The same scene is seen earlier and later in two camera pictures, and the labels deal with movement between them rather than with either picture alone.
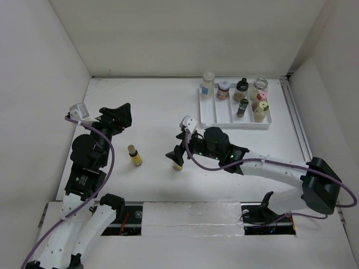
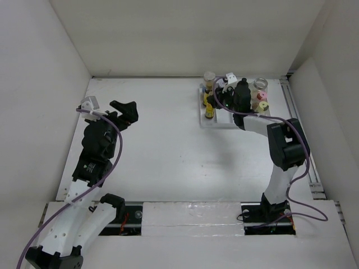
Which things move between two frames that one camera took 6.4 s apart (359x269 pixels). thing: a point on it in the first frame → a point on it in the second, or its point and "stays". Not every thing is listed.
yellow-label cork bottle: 136,158 → 206,93
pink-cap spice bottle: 262,96 stays
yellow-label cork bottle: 176,167 → 209,111
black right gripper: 177,154 → 220,94
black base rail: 256,221 stays
